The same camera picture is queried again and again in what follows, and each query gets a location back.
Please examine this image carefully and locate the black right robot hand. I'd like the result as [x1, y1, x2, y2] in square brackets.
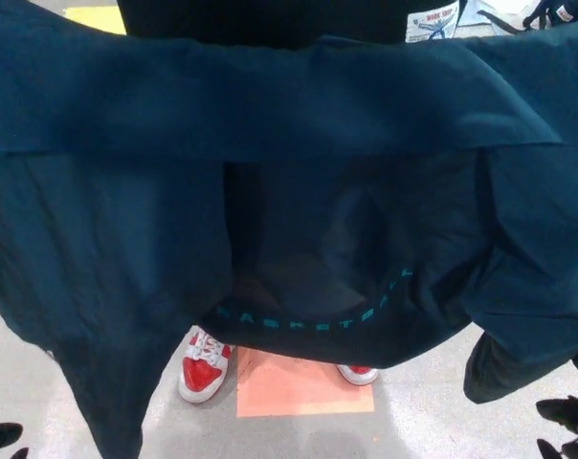
[535, 395, 578, 459]

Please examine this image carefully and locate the black shirt with white print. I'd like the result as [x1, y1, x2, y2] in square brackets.
[116, 0, 460, 49]

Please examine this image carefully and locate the orange floor tape marker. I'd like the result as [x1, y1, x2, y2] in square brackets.
[235, 345, 377, 419]

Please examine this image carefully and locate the dark teal coat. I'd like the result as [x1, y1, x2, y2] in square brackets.
[0, 0, 578, 459]

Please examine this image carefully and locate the yellow floor marking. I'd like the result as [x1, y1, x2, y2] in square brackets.
[66, 3, 128, 37]

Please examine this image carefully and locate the dark bag with straps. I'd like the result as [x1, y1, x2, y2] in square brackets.
[522, 0, 578, 35]

